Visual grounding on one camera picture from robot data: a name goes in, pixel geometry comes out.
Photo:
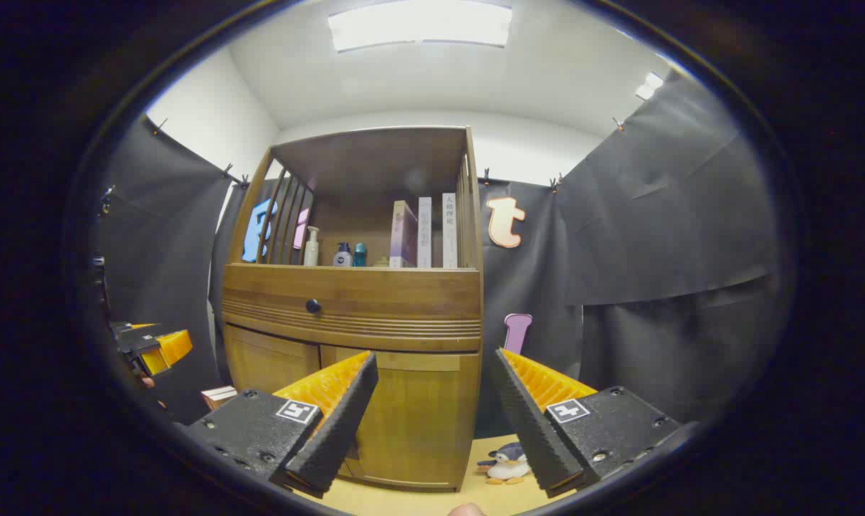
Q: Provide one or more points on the teal bottle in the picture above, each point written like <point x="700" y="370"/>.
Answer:
<point x="359" y="256"/>

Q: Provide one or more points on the small ceiling light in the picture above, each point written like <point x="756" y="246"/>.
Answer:
<point x="648" y="86"/>

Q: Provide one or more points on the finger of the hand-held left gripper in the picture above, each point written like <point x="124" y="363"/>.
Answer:
<point x="167" y="347"/>

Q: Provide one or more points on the white pump bottle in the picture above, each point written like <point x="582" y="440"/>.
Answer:
<point x="311" y="251"/>

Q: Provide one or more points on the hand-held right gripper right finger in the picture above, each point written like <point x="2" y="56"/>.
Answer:
<point x="529" y="430"/>

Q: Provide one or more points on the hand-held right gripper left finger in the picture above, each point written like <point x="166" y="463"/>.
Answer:
<point x="339" y="430"/>

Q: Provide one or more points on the round black drawer knob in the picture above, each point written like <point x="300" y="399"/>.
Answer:
<point x="313" y="306"/>

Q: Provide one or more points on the red and white book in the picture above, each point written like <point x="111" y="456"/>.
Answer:
<point x="218" y="396"/>

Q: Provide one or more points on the grey bottle with dark cap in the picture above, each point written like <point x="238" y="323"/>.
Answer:
<point x="342" y="258"/>

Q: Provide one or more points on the penguin plush toy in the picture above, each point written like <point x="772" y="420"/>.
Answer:
<point x="507" y="466"/>

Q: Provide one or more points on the purple book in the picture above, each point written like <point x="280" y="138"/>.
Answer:
<point x="402" y="236"/>

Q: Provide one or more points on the wooden double-door shoe cabinet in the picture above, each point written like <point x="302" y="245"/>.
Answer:
<point x="375" y="308"/>

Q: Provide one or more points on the large ceiling light panel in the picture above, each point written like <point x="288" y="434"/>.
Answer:
<point x="421" y="23"/>

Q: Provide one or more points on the wooden ribbed drawer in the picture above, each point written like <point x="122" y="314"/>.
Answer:
<point x="389" y="301"/>

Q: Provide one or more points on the wooden shoe cabinet door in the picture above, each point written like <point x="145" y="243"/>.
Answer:
<point x="271" y="362"/>
<point x="425" y="423"/>

